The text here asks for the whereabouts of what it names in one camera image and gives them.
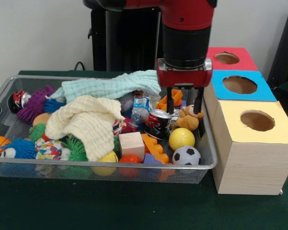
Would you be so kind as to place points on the yellow foam ball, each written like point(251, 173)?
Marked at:
point(181, 139)

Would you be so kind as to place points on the mint green cloth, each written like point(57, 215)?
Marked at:
point(110, 86)

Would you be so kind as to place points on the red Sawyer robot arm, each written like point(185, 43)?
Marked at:
point(186, 43)

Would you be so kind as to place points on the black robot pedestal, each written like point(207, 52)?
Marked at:
point(124, 48)

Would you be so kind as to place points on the wooden cube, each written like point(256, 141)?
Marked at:
point(131, 145)

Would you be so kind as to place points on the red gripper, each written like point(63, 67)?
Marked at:
point(184, 76)

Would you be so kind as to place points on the silver mesh bin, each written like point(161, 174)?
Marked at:
point(4, 119)

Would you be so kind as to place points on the red and black can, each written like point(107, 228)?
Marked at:
point(157, 124)

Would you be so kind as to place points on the cream cloth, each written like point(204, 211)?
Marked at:
point(86, 122)

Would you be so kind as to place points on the crushed clear plastic bottle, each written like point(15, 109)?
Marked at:
point(140, 107)

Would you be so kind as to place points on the wooden box with three holes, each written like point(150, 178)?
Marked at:
point(249, 167)

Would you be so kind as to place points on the small soccer ball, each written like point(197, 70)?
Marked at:
point(186, 155)

